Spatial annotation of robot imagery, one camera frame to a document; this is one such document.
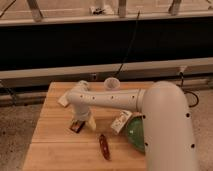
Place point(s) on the green round bowl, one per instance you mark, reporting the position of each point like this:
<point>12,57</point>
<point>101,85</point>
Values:
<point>134,133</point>

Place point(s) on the small white bottle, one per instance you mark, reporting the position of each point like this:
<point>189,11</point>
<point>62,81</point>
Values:
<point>120,121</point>

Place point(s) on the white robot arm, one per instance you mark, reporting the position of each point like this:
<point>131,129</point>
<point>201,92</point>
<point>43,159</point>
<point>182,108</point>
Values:
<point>167,121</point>

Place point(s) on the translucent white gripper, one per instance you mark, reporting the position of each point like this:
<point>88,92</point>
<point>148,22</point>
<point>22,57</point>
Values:
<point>90,122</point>

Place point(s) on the dark red chili pepper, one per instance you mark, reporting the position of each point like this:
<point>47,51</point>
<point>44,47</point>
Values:
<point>104,147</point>

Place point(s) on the clear plastic cup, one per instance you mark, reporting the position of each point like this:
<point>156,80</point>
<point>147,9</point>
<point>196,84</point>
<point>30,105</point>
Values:
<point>111,84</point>

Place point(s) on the brown rectangular eraser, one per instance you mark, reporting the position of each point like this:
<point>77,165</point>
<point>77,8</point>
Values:
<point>76,126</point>

